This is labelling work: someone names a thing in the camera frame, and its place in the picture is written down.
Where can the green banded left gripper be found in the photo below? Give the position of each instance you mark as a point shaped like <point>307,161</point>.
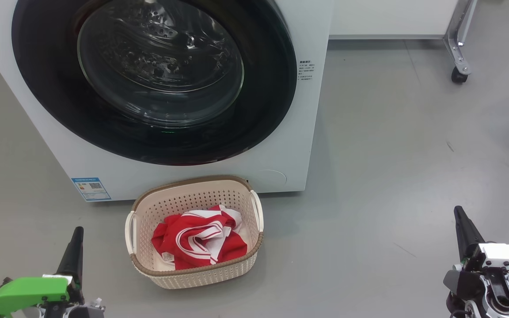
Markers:
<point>24,293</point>

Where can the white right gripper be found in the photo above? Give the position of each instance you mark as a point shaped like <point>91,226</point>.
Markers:
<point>506,256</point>

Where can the red and white garment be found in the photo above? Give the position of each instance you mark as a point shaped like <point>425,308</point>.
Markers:
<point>192,247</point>

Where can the cream perforated laundry basket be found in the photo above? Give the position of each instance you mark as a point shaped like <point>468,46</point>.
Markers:
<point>237,269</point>

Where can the white washing machine body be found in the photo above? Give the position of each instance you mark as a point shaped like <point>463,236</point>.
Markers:
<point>281,168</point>

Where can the blue energy label sticker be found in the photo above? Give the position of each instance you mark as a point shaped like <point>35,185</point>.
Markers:
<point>91,189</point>

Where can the black caster wheel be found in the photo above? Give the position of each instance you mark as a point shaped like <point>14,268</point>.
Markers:
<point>459,76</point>

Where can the metal cart leg with caster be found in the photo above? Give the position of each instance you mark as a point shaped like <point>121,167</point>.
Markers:
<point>457,48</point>

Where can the small printed text sticker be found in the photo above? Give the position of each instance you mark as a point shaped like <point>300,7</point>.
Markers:
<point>306,70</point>

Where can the white partition board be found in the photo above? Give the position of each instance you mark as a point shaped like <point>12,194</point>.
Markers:
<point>391,17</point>

